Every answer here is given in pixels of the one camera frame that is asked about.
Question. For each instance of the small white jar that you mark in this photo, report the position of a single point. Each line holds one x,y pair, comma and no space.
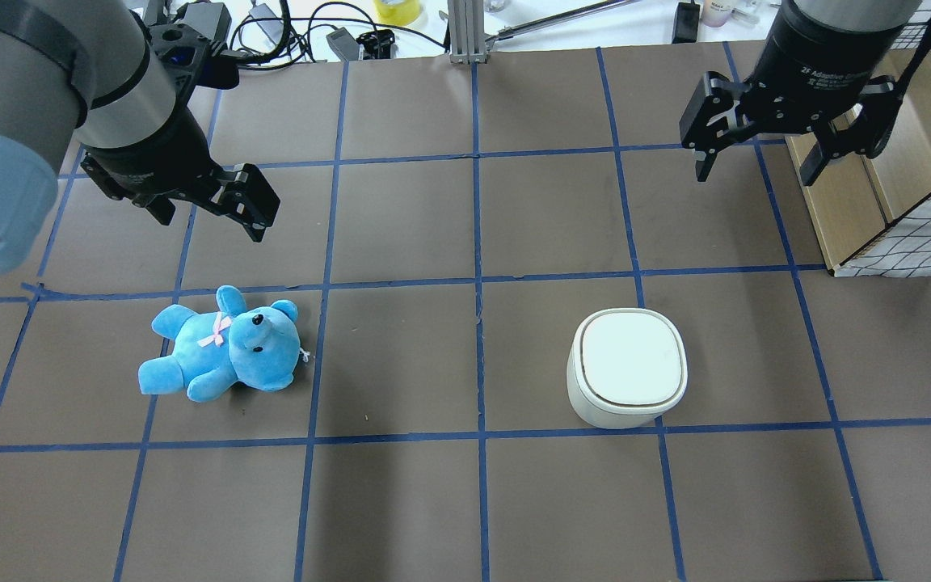
714,13

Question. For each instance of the white square trash can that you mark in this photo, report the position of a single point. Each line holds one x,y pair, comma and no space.
626,367

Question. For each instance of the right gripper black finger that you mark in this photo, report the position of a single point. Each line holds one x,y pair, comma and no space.
868,134
720,113

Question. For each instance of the metal rod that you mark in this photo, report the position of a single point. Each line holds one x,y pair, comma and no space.
551,20

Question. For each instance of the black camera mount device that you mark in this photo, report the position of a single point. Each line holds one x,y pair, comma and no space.
191,42

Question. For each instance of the black power adapter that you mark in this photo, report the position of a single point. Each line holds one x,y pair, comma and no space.
344,45

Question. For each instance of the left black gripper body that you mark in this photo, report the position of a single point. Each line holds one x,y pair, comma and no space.
152,153

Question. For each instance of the black box adapter right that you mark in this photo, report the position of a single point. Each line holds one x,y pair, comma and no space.
686,22

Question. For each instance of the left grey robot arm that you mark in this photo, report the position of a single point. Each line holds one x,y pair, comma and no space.
118,83

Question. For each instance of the aluminium profile post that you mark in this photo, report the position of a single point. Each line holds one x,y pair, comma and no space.
467,39

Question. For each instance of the blue teddy bear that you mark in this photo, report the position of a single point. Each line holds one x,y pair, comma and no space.
211,352

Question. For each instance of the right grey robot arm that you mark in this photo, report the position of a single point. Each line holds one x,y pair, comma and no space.
816,75

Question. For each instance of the wooden box with grid cloth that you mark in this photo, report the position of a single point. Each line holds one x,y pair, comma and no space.
872,216

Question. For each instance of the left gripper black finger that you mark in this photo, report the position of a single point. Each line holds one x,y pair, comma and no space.
241,194
159,207

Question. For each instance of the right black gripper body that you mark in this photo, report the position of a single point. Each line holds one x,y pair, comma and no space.
823,58

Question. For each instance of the yellow tape roll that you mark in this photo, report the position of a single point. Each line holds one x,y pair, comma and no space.
398,12

